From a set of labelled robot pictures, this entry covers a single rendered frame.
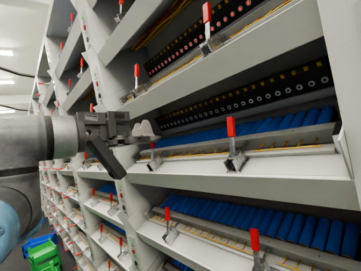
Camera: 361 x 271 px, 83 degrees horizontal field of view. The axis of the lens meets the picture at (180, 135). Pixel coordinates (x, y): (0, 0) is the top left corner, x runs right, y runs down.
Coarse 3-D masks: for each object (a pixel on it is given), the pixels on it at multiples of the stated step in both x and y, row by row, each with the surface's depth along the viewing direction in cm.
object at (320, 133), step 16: (304, 128) 31; (320, 128) 29; (192, 144) 50; (208, 144) 45; (224, 144) 42; (240, 144) 39; (256, 144) 37; (272, 144) 35; (288, 144) 33; (304, 144) 31
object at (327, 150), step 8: (264, 152) 34; (272, 152) 33; (280, 152) 32; (288, 152) 30; (296, 152) 30; (304, 152) 29; (312, 152) 28; (320, 152) 27; (328, 152) 27; (144, 160) 66; (168, 160) 55; (176, 160) 52; (184, 160) 50; (192, 160) 48
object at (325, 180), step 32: (320, 96) 37; (192, 128) 63; (128, 160) 70; (224, 160) 40; (256, 160) 34; (288, 160) 30; (320, 160) 27; (224, 192) 38; (256, 192) 32; (288, 192) 28; (320, 192) 25; (352, 192) 22
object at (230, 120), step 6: (228, 120) 36; (234, 120) 35; (228, 126) 36; (234, 126) 35; (228, 132) 35; (234, 132) 35; (234, 138) 35; (234, 144) 35; (234, 150) 35; (234, 156) 34
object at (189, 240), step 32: (160, 192) 76; (192, 192) 67; (160, 224) 64; (192, 224) 55; (224, 224) 49; (256, 224) 44; (288, 224) 40; (320, 224) 37; (352, 224) 34; (192, 256) 47; (224, 256) 43; (256, 256) 35; (288, 256) 36; (320, 256) 32; (352, 256) 30
